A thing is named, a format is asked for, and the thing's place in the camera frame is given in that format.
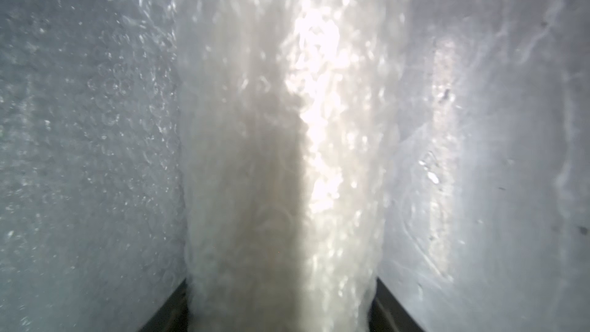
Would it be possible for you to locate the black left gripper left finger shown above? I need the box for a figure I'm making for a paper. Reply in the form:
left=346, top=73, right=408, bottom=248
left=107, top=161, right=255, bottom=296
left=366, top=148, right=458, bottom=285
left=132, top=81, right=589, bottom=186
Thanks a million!
left=138, top=280, right=189, bottom=332

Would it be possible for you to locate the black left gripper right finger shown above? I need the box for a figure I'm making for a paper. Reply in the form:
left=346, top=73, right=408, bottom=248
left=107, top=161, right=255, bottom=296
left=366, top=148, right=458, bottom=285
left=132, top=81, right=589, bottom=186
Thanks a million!
left=369, top=278, right=424, bottom=332

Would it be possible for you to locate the clear bubble wrap sheet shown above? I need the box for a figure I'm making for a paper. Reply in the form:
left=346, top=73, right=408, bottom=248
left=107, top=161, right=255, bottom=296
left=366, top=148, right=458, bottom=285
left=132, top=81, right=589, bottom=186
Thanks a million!
left=1, top=0, right=589, bottom=331

